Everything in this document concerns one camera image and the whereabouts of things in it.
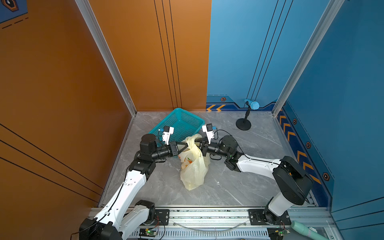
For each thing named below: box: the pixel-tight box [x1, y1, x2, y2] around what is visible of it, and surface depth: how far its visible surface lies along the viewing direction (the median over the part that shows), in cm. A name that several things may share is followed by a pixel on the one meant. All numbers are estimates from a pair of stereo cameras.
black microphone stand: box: [235, 101, 252, 131], surface depth 114 cm
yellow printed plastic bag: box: [178, 134, 211, 191], surface depth 70 cm
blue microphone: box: [244, 99, 260, 111], surface depth 90 cm
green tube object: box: [291, 220, 331, 240], surface depth 69 cm
